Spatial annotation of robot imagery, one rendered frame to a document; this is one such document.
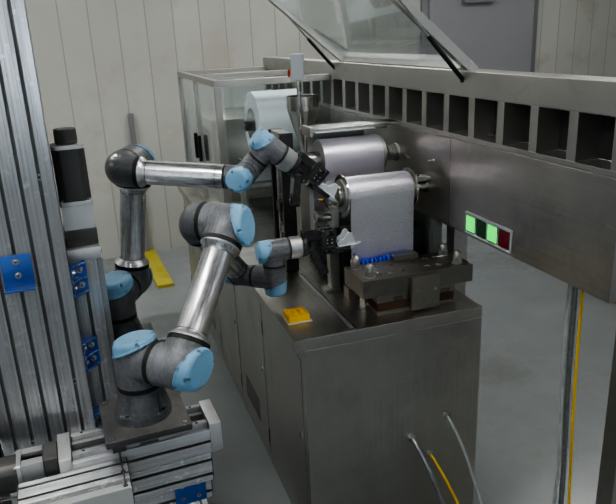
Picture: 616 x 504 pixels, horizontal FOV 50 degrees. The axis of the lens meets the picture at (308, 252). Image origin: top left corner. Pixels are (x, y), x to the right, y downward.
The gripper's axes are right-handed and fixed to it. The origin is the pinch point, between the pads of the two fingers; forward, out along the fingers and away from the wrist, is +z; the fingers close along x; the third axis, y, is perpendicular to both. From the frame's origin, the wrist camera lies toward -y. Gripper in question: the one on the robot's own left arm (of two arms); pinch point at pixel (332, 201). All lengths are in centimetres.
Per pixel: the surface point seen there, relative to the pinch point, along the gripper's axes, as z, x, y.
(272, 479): 63, 24, -109
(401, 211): 21.5, -4.5, 11.1
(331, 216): 4.4, 3.4, -4.3
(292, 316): 3.8, -17.4, -37.9
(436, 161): 21.1, -4.7, 32.0
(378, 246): 22.1, -4.6, -3.4
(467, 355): 60, -30, -16
